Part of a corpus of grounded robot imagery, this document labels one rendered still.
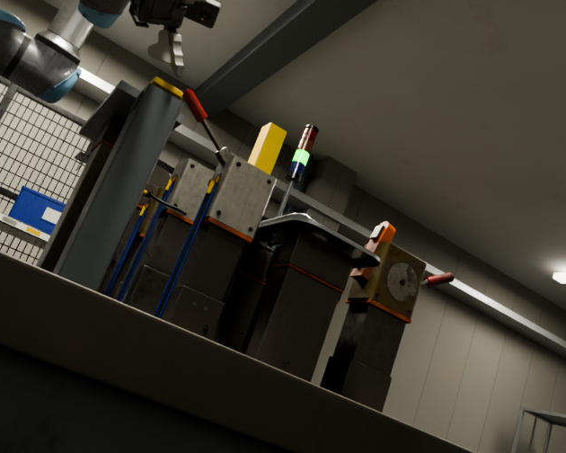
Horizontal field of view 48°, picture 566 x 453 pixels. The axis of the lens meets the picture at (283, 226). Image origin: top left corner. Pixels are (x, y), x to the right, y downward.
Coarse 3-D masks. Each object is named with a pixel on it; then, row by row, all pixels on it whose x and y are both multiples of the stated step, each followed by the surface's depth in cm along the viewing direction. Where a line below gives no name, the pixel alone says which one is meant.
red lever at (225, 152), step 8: (184, 96) 106; (192, 96) 106; (192, 104) 106; (200, 104) 107; (192, 112) 106; (200, 112) 106; (200, 120) 107; (208, 128) 107; (216, 144) 108; (216, 152) 108; (224, 152) 107; (224, 160) 107
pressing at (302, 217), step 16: (272, 224) 109; (288, 224) 110; (304, 224) 107; (320, 224) 102; (256, 240) 126; (272, 240) 122; (320, 240) 112; (336, 240) 109; (352, 256) 114; (368, 256) 111
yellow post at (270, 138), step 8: (264, 128) 308; (272, 128) 304; (280, 128) 306; (264, 136) 302; (272, 136) 303; (280, 136) 306; (256, 144) 307; (264, 144) 301; (272, 144) 303; (280, 144) 305; (256, 152) 301; (264, 152) 300; (272, 152) 302; (256, 160) 298; (264, 160) 300; (272, 160) 302; (264, 168) 299; (272, 168) 302
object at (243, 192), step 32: (224, 192) 104; (256, 192) 107; (192, 224) 106; (224, 224) 103; (256, 224) 106; (192, 256) 103; (224, 256) 103; (192, 288) 100; (224, 288) 103; (192, 320) 99
